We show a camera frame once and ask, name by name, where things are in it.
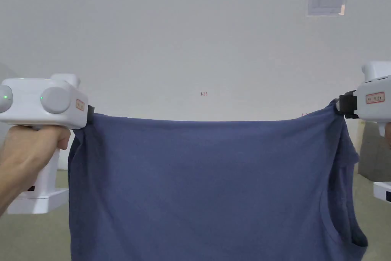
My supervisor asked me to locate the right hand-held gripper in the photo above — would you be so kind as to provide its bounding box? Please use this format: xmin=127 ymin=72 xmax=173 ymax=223
xmin=335 ymin=60 xmax=391 ymax=204

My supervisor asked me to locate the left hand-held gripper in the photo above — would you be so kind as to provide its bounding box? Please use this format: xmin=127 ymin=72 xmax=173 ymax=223
xmin=0 ymin=73 xmax=95 ymax=214

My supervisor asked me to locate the dark blue shirt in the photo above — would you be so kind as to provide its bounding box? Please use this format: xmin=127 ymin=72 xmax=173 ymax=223
xmin=67 ymin=99 xmax=369 ymax=261

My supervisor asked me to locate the person's left hand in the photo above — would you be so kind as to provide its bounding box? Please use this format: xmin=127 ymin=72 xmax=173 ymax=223
xmin=0 ymin=125 xmax=72 ymax=213

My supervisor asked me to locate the white paper notice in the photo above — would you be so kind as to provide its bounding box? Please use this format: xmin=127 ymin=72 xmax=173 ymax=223
xmin=307 ymin=0 xmax=349 ymax=17

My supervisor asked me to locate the bed with pale green sheet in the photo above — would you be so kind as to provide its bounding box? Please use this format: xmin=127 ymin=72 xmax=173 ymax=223
xmin=0 ymin=169 xmax=391 ymax=261

